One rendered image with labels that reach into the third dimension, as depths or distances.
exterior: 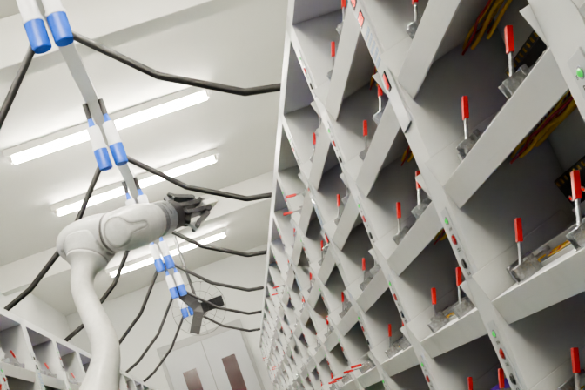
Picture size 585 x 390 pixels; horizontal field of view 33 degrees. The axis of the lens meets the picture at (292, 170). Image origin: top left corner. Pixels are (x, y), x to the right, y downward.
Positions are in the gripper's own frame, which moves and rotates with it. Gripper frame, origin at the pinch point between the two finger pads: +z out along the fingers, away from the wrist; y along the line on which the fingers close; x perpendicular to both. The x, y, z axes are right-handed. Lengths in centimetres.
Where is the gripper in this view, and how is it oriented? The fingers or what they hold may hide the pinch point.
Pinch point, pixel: (207, 204)
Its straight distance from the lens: 271.6
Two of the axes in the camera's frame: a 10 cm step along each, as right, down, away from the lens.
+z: 4.5, -1.3, 8.8
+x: -5.8, 7.0, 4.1
